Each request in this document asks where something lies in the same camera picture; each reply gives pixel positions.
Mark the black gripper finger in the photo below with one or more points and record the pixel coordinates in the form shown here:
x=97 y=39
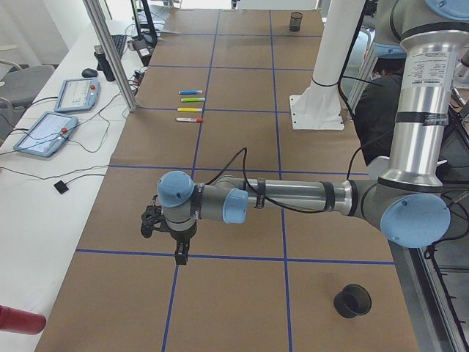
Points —
x=185 y=254
x=179 y=253

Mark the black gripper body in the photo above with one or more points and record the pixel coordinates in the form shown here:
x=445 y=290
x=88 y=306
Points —
x=181 y=237

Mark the red marker pen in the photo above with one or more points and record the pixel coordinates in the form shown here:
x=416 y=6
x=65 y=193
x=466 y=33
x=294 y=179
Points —
x=189 y=119

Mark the blue marker pen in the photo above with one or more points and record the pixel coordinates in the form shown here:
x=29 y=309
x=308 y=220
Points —
x=191 y=92

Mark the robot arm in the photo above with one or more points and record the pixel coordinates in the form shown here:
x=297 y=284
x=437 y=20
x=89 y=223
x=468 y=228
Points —
x=404 y=202

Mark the yellow marker pen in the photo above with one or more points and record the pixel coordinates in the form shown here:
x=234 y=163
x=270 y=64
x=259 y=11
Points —
x=186 y=109

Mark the small black square sensor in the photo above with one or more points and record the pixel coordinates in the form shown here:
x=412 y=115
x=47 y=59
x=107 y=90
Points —
x=61 y=186

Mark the green marker pen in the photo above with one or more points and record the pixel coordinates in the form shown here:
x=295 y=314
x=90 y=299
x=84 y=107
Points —
x=192 y=100

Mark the lower teach pendant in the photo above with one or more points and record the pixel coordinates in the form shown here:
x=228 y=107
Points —
x=47 y=135

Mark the teach pendant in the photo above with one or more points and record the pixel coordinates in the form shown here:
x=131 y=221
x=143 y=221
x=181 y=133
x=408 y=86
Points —
x=77 y=95
x=47 y=135

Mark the near black mesh cup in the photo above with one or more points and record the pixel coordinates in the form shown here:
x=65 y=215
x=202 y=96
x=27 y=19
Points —
x=352 y=301

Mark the black mesh cup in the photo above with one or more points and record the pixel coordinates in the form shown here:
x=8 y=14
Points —
x=352 y=301
x=295 y=21

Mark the upper teach pendant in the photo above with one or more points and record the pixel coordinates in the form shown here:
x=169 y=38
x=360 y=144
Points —
x=77 y=95

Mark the red water bottle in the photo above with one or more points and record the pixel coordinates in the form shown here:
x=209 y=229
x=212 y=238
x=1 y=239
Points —
x=21 y=322

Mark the black computer mouse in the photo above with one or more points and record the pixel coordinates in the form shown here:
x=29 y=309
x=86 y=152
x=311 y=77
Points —
x=89 y=73

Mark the black water bottle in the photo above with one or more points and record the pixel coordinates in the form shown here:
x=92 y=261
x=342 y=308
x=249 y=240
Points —
x=103 y=63

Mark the black keyboard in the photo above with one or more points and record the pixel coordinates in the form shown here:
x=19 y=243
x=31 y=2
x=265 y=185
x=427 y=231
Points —
x=120 y=43

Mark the grey office chair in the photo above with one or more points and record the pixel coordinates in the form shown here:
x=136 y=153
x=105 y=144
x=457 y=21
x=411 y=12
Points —
x=22 y=85

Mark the seated person in black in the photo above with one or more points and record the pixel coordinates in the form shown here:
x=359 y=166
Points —
x=376 y=110

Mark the far black mesh cup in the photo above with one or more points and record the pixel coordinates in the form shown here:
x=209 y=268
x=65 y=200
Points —
x=295 y=21

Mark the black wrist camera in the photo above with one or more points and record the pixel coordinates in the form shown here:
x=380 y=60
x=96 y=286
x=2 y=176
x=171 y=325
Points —
x=152 y=220

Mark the white camera pole base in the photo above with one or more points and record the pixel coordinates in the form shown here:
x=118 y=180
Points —
x=319 y=108

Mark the aluminium frame post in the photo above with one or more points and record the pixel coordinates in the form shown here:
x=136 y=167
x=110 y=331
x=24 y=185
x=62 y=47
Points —
x=98 y=20

